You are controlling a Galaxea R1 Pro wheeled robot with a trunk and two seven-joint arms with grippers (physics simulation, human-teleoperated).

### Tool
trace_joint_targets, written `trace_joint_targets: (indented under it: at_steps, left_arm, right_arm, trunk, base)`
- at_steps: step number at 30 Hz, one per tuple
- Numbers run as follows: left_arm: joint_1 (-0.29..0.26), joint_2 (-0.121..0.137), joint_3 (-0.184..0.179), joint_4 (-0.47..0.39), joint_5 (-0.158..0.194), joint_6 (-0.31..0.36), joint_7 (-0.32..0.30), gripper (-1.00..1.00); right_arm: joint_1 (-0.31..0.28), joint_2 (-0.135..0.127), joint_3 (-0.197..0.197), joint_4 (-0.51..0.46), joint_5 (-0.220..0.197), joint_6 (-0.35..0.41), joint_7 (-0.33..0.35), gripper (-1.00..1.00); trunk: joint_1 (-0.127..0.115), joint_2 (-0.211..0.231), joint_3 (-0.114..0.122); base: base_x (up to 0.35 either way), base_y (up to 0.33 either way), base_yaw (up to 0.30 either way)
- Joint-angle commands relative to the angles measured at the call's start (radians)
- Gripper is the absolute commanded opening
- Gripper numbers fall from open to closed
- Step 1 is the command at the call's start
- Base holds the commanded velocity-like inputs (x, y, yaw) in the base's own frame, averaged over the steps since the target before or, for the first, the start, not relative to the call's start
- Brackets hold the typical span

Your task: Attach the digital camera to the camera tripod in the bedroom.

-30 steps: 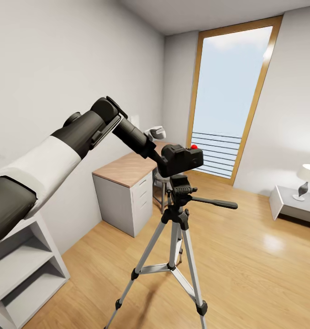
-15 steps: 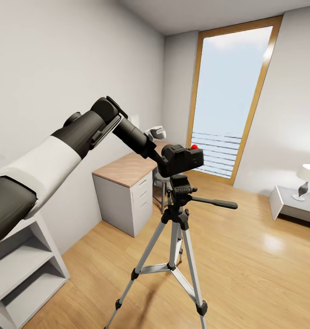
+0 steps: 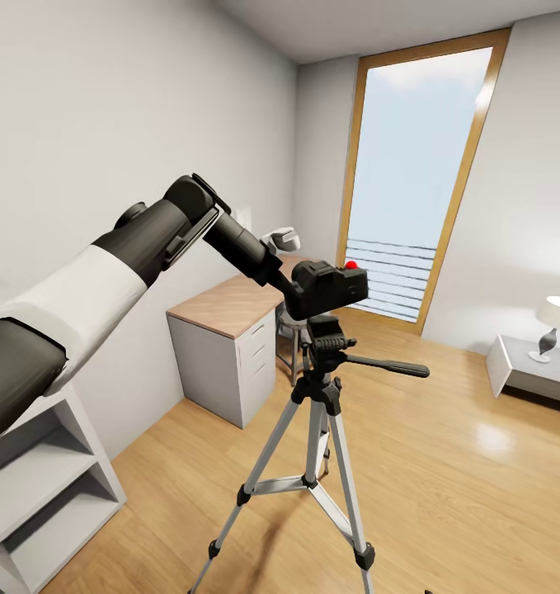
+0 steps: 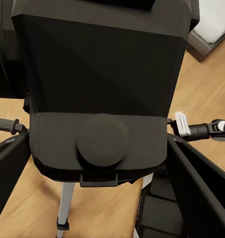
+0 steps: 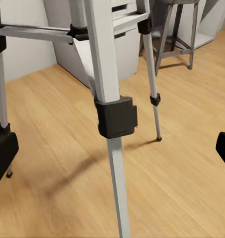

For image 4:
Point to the bed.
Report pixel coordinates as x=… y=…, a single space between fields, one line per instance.
x=211 y=28

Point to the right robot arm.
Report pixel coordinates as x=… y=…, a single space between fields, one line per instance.
x=214 y=130

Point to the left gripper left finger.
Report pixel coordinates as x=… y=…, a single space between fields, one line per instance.
x=14 y=155

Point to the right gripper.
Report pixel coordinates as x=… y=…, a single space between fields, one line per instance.
x=194 y=134

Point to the camera tripod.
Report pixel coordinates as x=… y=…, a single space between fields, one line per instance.
x=15 y=128

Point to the digital camera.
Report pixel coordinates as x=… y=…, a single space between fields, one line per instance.
x=97 y=78

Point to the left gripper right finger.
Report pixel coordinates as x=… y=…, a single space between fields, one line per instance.
x=199 y=188

